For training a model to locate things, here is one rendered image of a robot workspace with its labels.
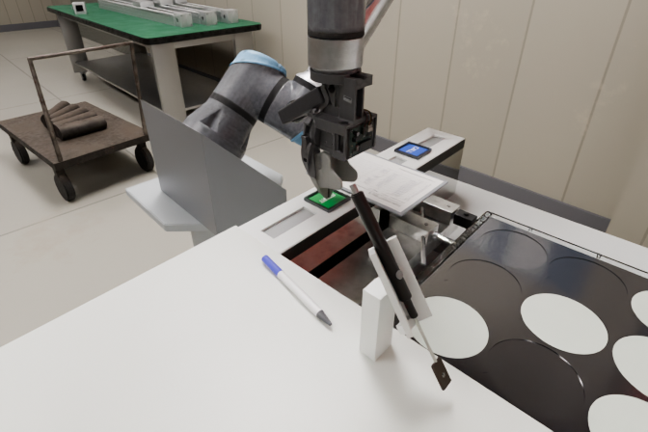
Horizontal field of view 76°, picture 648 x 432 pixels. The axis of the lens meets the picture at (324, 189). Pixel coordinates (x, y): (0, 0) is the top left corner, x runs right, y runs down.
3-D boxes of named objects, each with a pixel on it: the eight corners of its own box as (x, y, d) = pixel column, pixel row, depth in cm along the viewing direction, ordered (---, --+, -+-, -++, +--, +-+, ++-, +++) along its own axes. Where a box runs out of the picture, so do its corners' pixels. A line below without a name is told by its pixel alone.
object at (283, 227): (455, 192, 98) (465, 137, 91) (283, 326, 63) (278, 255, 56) (420, 179, 103) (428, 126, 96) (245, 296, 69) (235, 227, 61)
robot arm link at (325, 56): (295, 35, 54) (336, 28, 59) (296, 70, 56) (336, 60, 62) (338, 42, 50) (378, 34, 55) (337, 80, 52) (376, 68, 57)
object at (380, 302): (425, 362, 41) (445, 256, 34) (403, 389, 38) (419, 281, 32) (375, 329, 44) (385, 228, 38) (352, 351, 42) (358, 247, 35)
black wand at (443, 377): (342, 189, 36) (352, 185, 35) (352, 183, 37) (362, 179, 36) (437, 390, 37) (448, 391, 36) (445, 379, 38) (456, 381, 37)
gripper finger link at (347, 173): (349, 207, 65) (351, 154, 61) (321, 194, 69) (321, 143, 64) (361, 200, 67) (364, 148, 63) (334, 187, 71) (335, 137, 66)
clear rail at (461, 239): (492, 217, 76) (494, 211, 76) (367, 338, 53) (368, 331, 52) (485, 214, 77) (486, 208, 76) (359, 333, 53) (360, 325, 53)
